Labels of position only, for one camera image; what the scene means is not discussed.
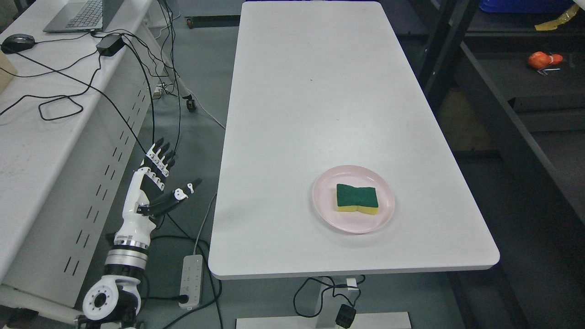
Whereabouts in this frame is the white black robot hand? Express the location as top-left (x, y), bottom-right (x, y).
top-left (113, 138), bottom-right (202, 249)

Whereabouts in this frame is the green yellow sponge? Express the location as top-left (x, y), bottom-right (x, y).
top-left (335, 184), bottom-right (379, 215)

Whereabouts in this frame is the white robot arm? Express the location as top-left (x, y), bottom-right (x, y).
top-left (75, 245), bottom-right (148, 329)

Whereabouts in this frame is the dark metal shelf rack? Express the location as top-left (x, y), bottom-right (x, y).
top-left (382, 0), bottom-right (584, 329)

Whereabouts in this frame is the orange object on shelf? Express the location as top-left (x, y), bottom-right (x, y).
top-left (527, 51), bottom-right (564, 69)

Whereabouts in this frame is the white power strip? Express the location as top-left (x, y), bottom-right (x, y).
top-left (178, 255), bottom-right (203, 310)

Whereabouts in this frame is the white side desk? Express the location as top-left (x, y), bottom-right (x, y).
top-left (0, 0), bottom-right (163, 324)

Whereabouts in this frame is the black power adapter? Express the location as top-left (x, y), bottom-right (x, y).
top-left (96, 35), bottom-right (125, 58)

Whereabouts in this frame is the pink round plate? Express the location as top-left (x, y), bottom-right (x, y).
top-left (312, 165), bottom-right (396, 234)

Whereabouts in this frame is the grey laptop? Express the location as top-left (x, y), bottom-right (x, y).
top-left (43, 0), bottom-right (123, 33)

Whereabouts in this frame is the black computer mouse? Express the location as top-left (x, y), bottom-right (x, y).
top-left (1, 34), bottom-right (37, 54)

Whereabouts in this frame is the white table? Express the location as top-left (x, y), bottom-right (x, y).
top-left (209, 1), bottom-right (500, 280)

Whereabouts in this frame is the black plug under table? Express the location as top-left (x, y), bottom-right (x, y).
top-left (335, 304), bottom-right (356, 329)

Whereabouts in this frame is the blue plastic bin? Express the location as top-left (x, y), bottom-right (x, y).
top-left (480, 0), bottom-right (574, 13)

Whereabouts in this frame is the yellow tape piece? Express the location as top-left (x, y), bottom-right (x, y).
top-left (534, 3), bottom-right (581, 32)

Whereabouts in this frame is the black cable on desk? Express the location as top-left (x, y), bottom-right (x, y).
top-left (0, 50), bottom-right (156, 151)

